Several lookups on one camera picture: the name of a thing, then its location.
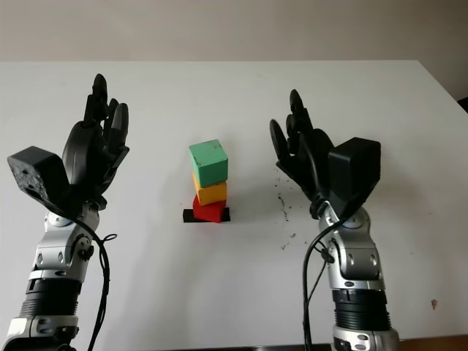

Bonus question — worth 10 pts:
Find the black tape strip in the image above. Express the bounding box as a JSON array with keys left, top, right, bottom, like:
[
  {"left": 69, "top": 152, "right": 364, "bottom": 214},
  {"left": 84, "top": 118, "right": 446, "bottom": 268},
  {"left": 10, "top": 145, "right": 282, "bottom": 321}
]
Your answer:
[{"left": 181, "top": 207, "right": 231, "bottom": 223}]

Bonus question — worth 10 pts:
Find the green wooden block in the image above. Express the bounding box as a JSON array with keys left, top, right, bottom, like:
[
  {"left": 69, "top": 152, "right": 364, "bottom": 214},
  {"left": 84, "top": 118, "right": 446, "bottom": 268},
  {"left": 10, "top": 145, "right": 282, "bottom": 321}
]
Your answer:
[{"left": 189, "top": 138, "right": 230, "bottom": 186}]

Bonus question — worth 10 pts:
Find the red wooden block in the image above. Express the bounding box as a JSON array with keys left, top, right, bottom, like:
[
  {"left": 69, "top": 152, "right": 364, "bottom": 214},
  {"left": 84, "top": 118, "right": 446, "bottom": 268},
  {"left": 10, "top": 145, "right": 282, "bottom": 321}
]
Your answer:
[{"left": 192, "top": 195, "right": 226, "bottom": 223}]

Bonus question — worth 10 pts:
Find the yellow wooden block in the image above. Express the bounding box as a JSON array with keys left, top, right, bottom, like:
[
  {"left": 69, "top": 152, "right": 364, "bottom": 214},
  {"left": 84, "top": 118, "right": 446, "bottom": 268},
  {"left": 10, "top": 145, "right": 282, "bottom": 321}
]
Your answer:
[{"left": 192, "top": 173, "right": 228, "bottom": 205}]

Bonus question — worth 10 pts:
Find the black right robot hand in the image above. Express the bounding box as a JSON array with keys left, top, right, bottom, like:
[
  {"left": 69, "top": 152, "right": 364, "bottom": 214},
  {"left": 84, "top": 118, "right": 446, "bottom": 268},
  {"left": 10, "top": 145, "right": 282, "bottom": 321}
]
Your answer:
[{"left": 269, "top": 88, "right": 334, "bottom": 212}]

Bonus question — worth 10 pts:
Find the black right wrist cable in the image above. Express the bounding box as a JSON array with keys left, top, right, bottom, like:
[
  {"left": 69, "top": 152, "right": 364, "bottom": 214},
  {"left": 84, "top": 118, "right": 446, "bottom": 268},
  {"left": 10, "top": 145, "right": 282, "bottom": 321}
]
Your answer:
[{"left": 300, "top": 133, "right": 336, "bottom": 351}]

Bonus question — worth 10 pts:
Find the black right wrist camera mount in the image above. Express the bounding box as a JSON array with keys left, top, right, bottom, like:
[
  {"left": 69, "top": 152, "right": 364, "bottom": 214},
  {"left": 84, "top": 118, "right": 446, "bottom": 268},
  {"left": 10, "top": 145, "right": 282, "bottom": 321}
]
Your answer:
[{"left": 327, "top": 137, "right": 382, "bottom": 221}]

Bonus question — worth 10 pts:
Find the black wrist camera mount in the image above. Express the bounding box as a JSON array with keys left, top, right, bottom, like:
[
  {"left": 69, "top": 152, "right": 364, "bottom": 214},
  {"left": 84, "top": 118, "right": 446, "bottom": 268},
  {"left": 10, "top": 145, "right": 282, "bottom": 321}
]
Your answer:
[
  {"left": 327, "top": 137, "right": 382, "bottom": 221},
  {"left": 7, "top": 146, "right": 80, "bottom": 217}
]

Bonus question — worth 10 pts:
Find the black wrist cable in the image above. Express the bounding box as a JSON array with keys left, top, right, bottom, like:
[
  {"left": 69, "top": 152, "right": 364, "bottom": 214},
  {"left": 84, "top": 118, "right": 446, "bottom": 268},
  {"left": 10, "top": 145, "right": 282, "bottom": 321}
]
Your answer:
[
  {"left": 300, "top": 133, "right": 336, "bottom": 351},
  {"left": 71, "top": 214, "right": 118, "bottom": 351}
]

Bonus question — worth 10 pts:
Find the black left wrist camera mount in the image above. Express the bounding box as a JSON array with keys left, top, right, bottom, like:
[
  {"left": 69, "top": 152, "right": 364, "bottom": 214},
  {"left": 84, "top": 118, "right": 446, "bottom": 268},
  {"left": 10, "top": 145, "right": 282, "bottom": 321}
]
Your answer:
[{"left": 7, "top": 146, "right": 80, "bottom": 217}]

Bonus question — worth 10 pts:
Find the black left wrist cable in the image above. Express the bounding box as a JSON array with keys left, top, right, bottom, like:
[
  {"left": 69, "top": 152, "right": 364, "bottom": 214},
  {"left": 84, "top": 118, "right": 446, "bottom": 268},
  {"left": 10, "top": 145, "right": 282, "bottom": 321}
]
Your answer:
[{"left": 71, "top": 214, "right": 118, "bottom": 351}]

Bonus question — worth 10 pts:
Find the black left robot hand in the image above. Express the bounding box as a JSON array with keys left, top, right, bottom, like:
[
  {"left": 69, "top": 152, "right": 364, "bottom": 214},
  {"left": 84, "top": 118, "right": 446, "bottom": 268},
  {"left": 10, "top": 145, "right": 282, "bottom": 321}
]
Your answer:
[{"left": 61, "top": 73, "right": 131, "bottom": 206}]

